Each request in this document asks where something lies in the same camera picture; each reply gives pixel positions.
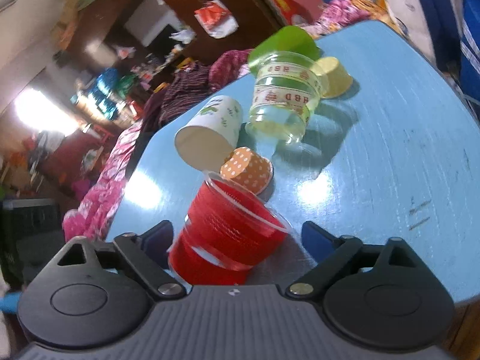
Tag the dark plaid clothing pile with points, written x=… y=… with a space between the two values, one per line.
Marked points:
x=190 y=86

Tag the blue fabric tote bag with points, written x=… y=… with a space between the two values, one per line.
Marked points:
x=469 y=47

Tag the white and navy paper bag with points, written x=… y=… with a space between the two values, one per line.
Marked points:
x=433 y=26

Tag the green plastic cup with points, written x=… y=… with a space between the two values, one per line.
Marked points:
x=290 y=38

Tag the red transparent plastic cup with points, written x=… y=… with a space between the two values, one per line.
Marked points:
x=227 y=232

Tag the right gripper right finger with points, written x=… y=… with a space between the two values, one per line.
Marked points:
x=333 y=256

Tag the dark red wooden wardrobe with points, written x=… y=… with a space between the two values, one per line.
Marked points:
x=101 y=20

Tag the white paper cup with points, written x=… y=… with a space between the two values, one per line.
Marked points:
x=211 y=135

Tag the orange polka dot cupcake cup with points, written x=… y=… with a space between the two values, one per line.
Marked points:
x=247 y=168

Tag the clear cup with ribbon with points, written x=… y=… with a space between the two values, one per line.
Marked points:
x=287 y=91

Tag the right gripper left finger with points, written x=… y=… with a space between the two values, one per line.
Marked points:
x=145 y=258

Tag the orange white plastic bag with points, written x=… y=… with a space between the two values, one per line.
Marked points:
x=216 y=19

